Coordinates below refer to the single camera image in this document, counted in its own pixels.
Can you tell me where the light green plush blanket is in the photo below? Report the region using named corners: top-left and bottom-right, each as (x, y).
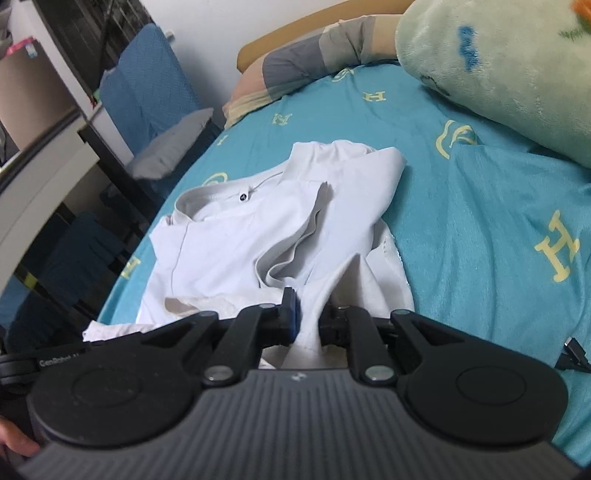
top-left (396, 1), bottom-right (590, 167)

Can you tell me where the mustard yellow headboard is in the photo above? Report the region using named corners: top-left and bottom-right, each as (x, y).
top-left (236, 0), bottom-right (413, 73)

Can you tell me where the teal patterned bed sheet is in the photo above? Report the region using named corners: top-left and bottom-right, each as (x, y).
top-left (96, 59), bottom-right (591, 467)

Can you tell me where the black usb cable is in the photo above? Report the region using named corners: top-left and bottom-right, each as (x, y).
top-left (553, 336), bottom-right (591, 374)

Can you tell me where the person's left hand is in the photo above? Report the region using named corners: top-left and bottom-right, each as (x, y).
top-left (0, 417), bottom-right (40, 459)

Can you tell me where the white polo shirt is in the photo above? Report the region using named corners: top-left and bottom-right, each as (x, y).
top-left (83, 140), bottom-right (414, 368)

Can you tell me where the grey seat cushion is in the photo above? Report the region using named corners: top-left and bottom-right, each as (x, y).
top-left (126, 108), bottom-right (213, 180)

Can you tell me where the blue towel on chair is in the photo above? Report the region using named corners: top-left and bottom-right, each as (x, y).
top-left (99, 23), bottom-right (200, 155)

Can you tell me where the brown cardboard box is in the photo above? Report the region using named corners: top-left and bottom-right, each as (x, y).
top-left (0, 39), bottom-right (79, 150)

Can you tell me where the white desk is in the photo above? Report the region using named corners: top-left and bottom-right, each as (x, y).
top-left (1, 112), bottom-right (98, 286)

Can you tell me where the striped beige grey pillow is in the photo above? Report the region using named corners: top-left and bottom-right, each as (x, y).
top-left (222, 14), bottom-right (402, 129)

